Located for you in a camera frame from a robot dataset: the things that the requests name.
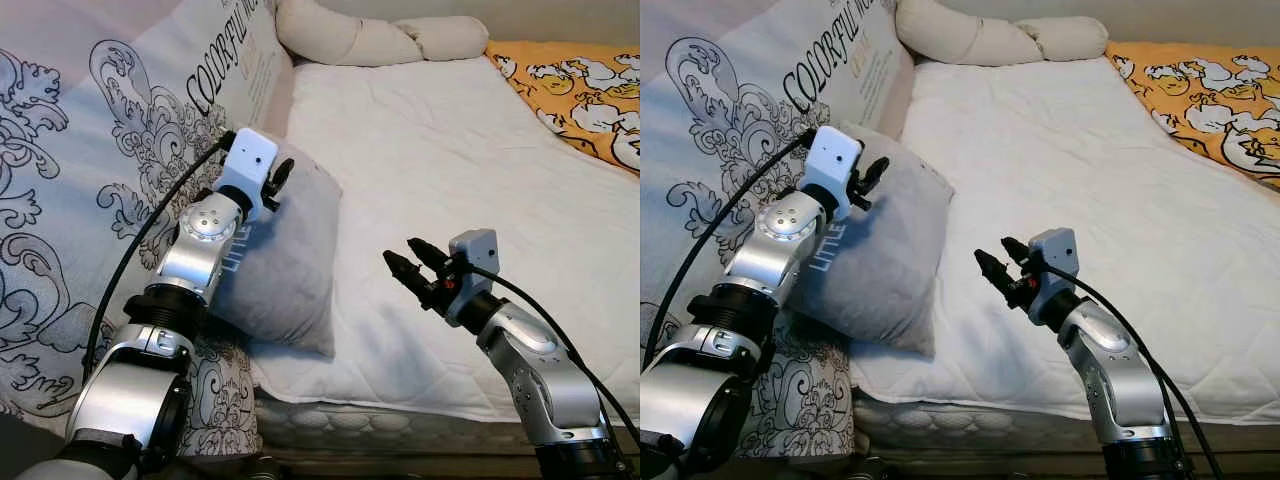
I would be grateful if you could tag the yellow egg cartoon blanket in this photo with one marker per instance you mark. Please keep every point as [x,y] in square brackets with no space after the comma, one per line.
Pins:
[580,90]
[1200,95]

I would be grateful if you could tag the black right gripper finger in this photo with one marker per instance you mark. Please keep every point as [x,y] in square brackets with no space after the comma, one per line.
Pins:
[427,254]
[993,272]
[403,272]
[1015,252]

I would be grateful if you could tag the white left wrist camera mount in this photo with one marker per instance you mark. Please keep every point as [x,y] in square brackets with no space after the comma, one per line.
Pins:
[245,160]
[832,158]

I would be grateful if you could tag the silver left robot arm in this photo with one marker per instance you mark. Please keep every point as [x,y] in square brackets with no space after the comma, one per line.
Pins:
[775,260]
[195,260]

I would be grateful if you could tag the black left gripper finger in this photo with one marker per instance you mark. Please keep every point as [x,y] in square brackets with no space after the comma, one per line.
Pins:
[282,175]
[874,174]

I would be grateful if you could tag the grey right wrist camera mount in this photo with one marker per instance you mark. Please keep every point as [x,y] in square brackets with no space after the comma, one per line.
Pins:
[475,250]
[1055,250]

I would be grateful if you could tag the small grey pillow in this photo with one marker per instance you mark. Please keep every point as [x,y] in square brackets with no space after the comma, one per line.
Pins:
[900,260]
[290,260]

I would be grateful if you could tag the white quilted mattress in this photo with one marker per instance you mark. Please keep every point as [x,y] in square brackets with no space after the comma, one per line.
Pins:
[1080,160]
[450,160]

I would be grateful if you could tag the beige twisted long pillow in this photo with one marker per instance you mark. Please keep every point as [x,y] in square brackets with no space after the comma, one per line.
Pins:
[990,40]
[370,40]

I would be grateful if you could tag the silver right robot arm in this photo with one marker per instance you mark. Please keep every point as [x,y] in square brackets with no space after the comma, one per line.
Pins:
[540,370]
[1120,370]

